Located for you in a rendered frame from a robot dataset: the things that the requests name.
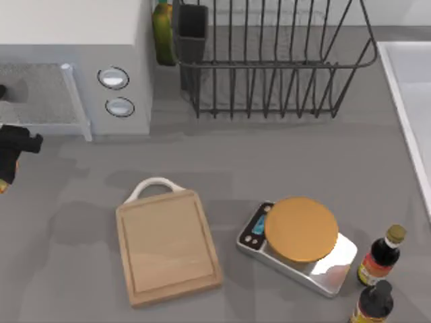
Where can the wooden cutting board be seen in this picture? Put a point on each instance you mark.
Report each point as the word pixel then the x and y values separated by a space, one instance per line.
pixel 166 245

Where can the silver kitchen scale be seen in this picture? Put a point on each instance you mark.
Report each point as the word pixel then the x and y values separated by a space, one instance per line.
pixel 299 232

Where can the round silver microwave knob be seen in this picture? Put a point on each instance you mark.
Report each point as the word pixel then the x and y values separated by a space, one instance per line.
pixel 120 107
pixel 113 78

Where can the black cutlery holder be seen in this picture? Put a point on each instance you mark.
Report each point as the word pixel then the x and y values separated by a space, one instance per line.
pixel 192 30

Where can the green bottle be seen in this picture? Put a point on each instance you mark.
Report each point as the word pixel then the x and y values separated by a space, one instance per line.
pixel 162 33

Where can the grey microwave door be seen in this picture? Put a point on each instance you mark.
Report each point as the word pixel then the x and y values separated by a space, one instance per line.
pixel 43 94

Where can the dark bottle with olive cap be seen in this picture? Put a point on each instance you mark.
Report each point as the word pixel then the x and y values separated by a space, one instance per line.
pixel 382 257

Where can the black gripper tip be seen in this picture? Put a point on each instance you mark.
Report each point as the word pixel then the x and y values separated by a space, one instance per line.
pixel 13 148

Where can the pale microwave oven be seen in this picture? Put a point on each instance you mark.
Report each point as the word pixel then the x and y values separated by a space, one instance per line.
pixel 67 23

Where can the orange and yellow item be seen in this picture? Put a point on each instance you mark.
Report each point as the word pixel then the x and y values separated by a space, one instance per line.
pixel 4 186

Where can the dark bottle with black cap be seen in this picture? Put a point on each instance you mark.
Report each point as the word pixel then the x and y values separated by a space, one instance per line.
pixel 373 304

